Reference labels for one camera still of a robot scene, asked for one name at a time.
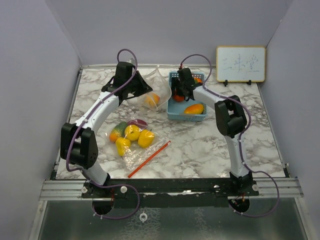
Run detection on orange tangerine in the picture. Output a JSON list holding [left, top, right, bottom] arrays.
[[172, 94, 185, 103]]

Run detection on yellow bell pepper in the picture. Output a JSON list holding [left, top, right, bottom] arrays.
[[137, 129, 155, 148]]

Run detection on red zipper clear bag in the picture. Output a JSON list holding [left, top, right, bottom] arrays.
[[106, 118, 171, 179]]

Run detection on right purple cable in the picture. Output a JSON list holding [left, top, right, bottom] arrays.
[[178, 53, 281, 218]]

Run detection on clear bag white zipper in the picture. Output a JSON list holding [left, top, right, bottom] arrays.
[[137, 68, 172, 111]]

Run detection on orange persimmon with leaves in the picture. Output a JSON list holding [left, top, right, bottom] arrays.
[[194, 77, 203, 84]]

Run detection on blue perforated plastic basket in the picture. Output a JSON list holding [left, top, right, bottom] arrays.
[[166, 70, 208, 123]]

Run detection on small whiteboard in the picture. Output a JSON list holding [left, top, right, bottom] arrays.
[[216, 45, 266, 83]]

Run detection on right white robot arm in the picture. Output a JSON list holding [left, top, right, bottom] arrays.
[[174, 67, 253, 196]]

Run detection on yellow pear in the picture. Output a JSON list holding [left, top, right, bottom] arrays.
[[115, 137, 131, 157], [124, 124, 141, 142]]

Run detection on aluminium rail frame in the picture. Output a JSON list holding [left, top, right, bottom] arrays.
[[39, 178, 304, 201]]

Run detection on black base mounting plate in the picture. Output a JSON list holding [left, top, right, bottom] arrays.
[[81, 178, 259, 209]]

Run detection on yellow orange fruit front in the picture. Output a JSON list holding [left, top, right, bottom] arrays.
[[144, 92, 160, 109]]

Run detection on green orange mango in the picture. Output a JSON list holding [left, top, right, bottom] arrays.
[[109, 121, 128, 143]]

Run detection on purple cable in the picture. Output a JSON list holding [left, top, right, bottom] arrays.
[[65, 48, 141, 220], [178, 53, 281, 218]]

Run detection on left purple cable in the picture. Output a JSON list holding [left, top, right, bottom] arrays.
[[65, 48, 141, 220]]

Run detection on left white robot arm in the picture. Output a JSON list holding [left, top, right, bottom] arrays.
[[60, 61, 153, 198]]

